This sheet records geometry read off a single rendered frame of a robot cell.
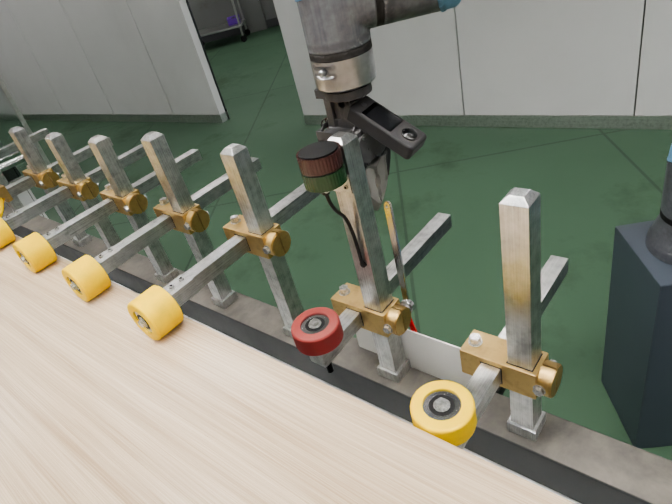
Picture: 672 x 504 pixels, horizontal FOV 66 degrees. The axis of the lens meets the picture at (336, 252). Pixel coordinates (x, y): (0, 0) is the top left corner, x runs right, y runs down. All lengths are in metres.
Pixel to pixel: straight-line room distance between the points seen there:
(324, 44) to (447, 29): 2.83
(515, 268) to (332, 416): 0.30
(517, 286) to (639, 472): 0.34
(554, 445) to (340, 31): 0.67
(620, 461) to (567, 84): 2.77
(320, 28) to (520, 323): 0.47
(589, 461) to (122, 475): 0.65
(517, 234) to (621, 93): 2.81
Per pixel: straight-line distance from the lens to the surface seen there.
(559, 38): 3.37
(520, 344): 0.75
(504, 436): 0.90
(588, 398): 1.86
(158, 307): 0.90
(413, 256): 1.00
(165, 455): 0.76
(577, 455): 0.89
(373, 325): 0.89
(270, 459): 0.69
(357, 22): 0.74
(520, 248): 0.64
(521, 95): 3.52
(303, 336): 0.81
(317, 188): 0.69
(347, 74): 0.74
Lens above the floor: 1.44
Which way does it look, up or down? 33 degrees down
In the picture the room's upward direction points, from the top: 15 degrees counter-clockwise
